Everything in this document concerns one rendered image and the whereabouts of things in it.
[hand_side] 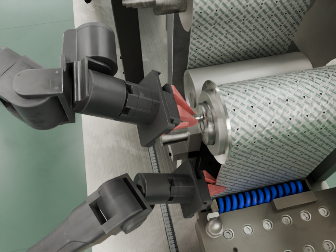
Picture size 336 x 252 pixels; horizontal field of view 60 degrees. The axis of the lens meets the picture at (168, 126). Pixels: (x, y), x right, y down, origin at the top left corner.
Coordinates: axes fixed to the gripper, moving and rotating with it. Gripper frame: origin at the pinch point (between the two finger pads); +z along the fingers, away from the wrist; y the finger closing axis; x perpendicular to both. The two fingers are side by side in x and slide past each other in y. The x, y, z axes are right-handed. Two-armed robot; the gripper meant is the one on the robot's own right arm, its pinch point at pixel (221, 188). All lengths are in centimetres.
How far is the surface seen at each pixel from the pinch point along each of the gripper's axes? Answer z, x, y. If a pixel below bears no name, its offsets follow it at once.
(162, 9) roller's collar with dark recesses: -18.1, 18.8, -28.0
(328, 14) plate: 17.1, 31.6, -26.7
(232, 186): 2.1, 1.4, 0.3
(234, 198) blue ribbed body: 4.4, -1.6, 1.8
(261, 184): 9.9, 2.7, 0.3
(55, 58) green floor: -5, -127, -169
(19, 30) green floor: -31, -142, -211
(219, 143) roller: -12.1, 15.2, -1.0
